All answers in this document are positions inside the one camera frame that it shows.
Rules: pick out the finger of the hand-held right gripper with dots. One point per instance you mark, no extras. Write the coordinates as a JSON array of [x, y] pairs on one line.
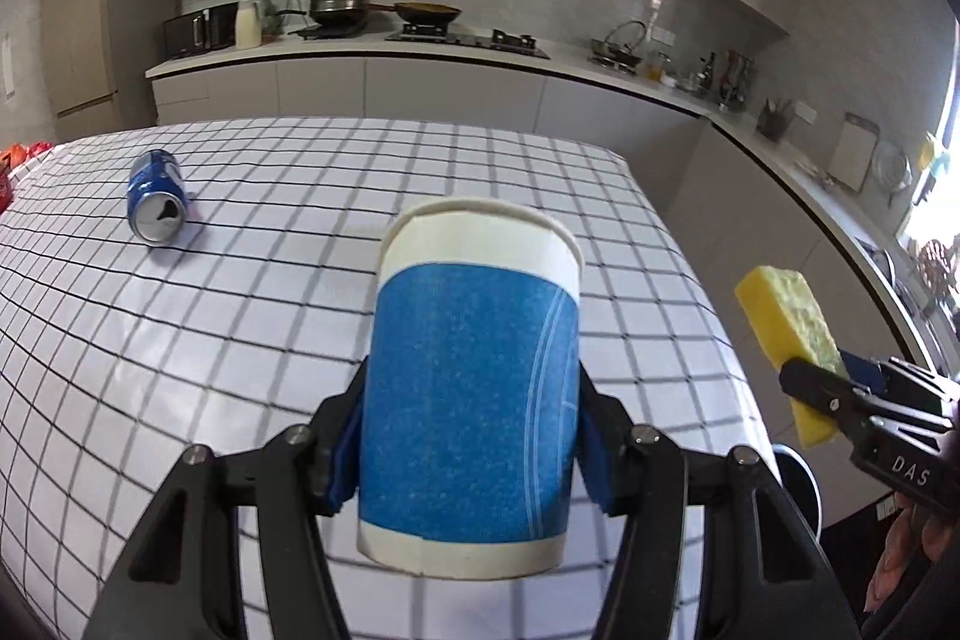
[[817, 389], [919, 389]]

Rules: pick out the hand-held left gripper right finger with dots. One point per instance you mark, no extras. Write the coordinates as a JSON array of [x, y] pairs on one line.
[[600, 469]]

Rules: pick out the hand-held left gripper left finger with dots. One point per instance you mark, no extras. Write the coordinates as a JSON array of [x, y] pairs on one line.
[[345, 460]]

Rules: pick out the yellow sponge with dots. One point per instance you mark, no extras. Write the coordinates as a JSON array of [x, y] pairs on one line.
[[787, 317]]

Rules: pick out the black trash bin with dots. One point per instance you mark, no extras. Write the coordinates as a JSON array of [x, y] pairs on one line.
[[799, 490]]

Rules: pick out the blue and white paper cup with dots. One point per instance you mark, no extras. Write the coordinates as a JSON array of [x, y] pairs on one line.
[[465, 385]]

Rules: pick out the person's right hand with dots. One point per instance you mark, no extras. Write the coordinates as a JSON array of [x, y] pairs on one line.
[[900, 557]]

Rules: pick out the white checkered tablecloth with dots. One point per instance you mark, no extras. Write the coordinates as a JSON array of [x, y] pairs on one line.
[[262, 325]]

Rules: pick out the round metal strainer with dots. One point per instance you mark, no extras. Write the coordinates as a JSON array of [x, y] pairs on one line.
[[892, 168]]

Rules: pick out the yellow hanging cloth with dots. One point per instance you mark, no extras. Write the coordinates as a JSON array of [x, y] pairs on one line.
[[932, 153]]

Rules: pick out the white cutting board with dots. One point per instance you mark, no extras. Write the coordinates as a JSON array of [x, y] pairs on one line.
[[855, 154]]

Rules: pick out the black utensil holder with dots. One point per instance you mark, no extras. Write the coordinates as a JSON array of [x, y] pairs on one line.
[[772, 124]]

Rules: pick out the knife rack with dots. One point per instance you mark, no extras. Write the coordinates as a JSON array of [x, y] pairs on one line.
[[735, 81]]

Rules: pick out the dark sauce bottle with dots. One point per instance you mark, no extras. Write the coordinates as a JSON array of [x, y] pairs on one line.
[[706, 78]]

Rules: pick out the blue soda can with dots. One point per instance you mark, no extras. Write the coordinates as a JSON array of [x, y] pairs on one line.
[[154, 190]]

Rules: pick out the orange jar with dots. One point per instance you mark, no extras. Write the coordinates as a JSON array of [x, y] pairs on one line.
[[660, 70]]

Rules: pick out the metal kettle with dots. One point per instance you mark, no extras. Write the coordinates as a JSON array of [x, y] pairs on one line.
[[619, 51]]

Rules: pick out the black gas stove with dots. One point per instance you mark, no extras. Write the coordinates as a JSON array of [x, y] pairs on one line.
[[465, 40]]

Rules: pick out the red snack bags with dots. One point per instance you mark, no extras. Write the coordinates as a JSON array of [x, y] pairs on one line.
[[19, 164]]

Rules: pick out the green teapot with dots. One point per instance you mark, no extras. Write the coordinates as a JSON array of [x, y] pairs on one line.
[[268, 21]]

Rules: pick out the white thermos jug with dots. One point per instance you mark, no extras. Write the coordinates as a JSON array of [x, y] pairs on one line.
[[247, 25]]

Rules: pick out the black microwave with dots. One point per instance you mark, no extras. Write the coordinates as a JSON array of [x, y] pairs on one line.
[[199, 31]]

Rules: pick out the lidded cooking pot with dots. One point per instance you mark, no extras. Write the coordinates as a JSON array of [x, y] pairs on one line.
[[341, 6]]

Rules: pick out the black wok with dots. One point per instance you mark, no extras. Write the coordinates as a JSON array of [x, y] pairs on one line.
[[427, 12]]

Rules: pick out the beige refrigerator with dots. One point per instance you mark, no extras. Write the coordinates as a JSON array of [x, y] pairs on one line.
[[82, 33]]

